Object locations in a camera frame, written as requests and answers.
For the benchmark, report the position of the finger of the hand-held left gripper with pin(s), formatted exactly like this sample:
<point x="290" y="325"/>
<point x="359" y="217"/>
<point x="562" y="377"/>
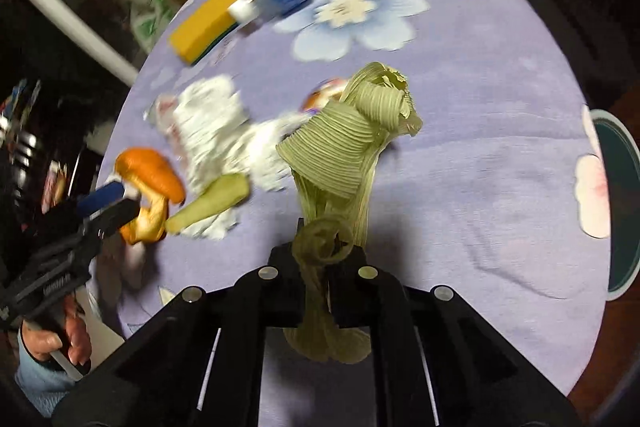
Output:
<point x="102" y="199"/>
<point x="117" y="214"/>

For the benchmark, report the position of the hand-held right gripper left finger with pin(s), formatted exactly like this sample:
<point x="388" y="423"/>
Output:
<point x="280" y="302"/>

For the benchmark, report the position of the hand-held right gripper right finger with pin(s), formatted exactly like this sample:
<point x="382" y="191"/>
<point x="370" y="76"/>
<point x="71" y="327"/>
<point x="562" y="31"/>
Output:
<point x="360" y="302"/>

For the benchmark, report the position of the orange peel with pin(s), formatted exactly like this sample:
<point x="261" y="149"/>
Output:
<point x="150" y="177"/>

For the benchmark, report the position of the white tissue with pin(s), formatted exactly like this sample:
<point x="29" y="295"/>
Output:
<point x="215" y="142"/>

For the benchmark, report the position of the green corn husk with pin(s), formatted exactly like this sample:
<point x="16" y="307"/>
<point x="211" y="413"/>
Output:
<point x="345" y="147"/>

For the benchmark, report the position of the yellow green sponge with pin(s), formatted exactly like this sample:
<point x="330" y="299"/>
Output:
<point x="210" y="24"/>

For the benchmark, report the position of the teal trash bin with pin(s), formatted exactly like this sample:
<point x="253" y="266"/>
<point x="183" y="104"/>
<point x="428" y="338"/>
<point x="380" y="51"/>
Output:
<point x="617" y="207"/>

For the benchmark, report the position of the person's left hand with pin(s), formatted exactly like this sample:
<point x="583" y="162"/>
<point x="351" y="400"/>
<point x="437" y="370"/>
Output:
<point x="70" y="342"/>

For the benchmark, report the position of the pale green cabbage leaf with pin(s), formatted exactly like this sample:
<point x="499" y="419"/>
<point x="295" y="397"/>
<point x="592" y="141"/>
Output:
<point x="210" y="202"/>

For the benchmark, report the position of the clear plastic wrapper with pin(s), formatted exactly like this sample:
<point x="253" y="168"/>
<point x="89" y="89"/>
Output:
<point x="162" y="109"/>

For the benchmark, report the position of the green white rice sack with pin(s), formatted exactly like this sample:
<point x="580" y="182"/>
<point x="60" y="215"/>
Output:
<point x="150" y="7"/>

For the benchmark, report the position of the small orange white wrapper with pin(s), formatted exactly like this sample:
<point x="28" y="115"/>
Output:
<point x="322" y="97"/>

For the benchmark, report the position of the purple floral tablecloth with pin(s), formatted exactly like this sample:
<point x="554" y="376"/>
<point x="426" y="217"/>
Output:
<point x="475" y="107"/>

